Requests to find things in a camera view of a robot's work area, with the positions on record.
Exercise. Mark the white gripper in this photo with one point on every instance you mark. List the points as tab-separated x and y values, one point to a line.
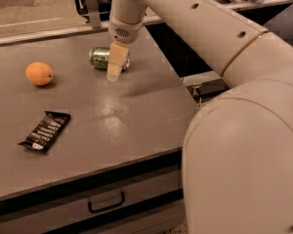
124	33

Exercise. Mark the green soda can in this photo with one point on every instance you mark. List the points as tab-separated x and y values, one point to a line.
98	57

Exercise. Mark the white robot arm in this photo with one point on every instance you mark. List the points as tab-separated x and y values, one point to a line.
238	149

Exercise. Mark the orange fruit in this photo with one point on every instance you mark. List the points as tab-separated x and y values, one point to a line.
39	73

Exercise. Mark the black snack bar wrapper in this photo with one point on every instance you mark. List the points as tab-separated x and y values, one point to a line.
43	136

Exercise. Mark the grey metal rail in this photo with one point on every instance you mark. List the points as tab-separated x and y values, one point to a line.
38	30

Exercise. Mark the black drawer handle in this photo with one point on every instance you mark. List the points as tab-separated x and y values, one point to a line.
105	202

